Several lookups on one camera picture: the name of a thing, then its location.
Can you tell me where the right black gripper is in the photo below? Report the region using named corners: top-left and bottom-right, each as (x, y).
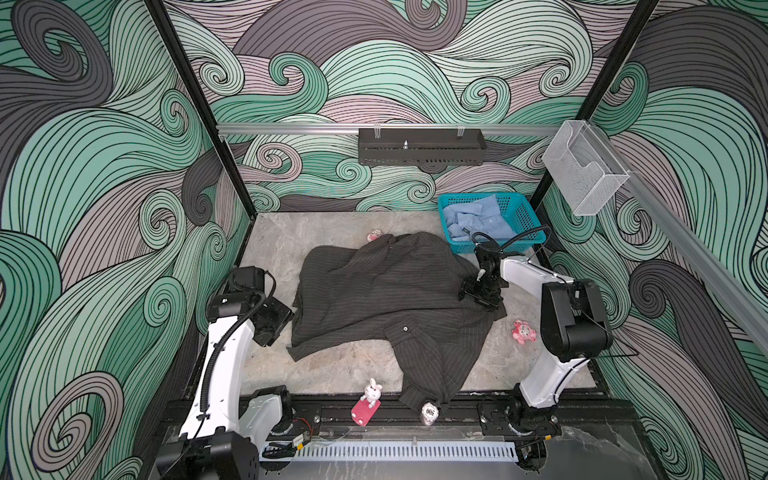
top-left (456, 274), bottom-right (505, 312)

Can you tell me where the dark grey pinstriped shirt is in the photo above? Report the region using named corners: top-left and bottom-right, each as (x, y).
top-left (288, 232), bottom-right (507, 411)

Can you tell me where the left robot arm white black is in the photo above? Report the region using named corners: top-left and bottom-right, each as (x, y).
top-left (150, 267), bottom-right (292, 479)

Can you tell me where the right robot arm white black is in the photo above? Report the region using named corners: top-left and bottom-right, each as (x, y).
top-left (458, 226), bottom-right (615, 436)

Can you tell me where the pink plush toy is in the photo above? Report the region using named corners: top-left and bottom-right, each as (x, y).
top-left (512, 320), bottom-right (537, 345)

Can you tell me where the teal plastic basket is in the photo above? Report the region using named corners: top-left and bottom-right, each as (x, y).
top-left (438, 192), bottom-right (546, 254)

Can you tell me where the light blue shirt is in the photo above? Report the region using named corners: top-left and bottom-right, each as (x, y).
top-left (442, 195), bottom-right (517, 243)

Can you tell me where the small pink figurine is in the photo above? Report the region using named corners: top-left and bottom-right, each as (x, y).
top-left (366, 229), bottom-right (384, 242)

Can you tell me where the white bunny on pink stand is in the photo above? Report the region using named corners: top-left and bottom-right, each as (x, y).
top-left (351, 378), bottom-right (382, 426)

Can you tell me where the small white round jar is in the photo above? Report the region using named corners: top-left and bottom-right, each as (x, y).
top-left (421, 402), bottom-right (440, 427)

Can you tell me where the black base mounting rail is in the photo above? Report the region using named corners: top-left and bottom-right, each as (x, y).
top-left (284, 389), bottom-right (639, 438)

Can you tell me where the white slotted cable duct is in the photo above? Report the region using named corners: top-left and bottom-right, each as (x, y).
top-left (278, 441), bottom-right (519, 463)

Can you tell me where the clear acrylic wall holder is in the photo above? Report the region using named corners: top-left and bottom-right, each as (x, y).
top-left (542, 120), bottom-right (630, 217)

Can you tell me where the aluminium rail back wall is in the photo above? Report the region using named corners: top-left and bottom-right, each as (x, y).
top-left (216, 122), bottom-right (560, 137)

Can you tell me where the aluminium rail wall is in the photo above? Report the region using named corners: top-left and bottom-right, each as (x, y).
top-left (596, 128), bottom-right (767, 351)
top-left (216, 122), bottom-right (560, 137)

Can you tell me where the black perforated wall shelf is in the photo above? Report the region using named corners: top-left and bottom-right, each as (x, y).
top-left (358, 127), bottom-right (487, 173)

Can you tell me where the aluminium rail right wall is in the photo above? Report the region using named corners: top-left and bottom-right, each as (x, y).
top-left (596, 128), bottom-right (767, 351)

